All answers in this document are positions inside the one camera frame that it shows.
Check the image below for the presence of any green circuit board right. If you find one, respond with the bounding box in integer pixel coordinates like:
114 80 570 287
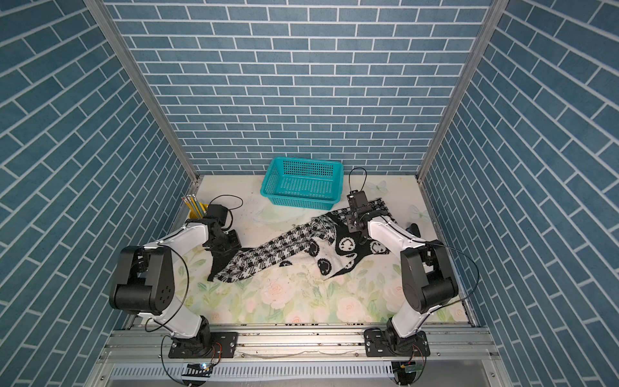
398 363 424 375

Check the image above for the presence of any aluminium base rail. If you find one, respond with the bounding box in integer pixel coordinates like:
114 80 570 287
103 322 499 364

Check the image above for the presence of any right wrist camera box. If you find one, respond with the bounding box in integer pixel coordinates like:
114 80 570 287
347 190 372 212

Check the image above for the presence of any teal plastic mesh basket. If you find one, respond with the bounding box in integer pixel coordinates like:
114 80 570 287
260 157 343 211

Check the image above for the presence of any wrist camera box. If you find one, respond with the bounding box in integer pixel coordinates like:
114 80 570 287
204 204 230 227
347 190 372 212

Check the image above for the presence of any floral table mat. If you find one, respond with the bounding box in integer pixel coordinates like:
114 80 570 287
174 176 405 325

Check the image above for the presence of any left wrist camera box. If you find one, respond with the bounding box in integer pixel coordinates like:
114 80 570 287
204 204 230 227

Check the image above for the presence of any yellow pencil cup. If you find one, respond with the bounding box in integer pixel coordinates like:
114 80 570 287
188 204 206 219

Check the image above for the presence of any black white smiley scarf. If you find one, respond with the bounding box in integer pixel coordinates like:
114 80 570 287
208 208 390 283

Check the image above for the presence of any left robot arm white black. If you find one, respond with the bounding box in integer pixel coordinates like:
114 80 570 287
110 219 241 361

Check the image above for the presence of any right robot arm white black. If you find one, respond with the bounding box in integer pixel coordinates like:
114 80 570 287
347 206 459 358

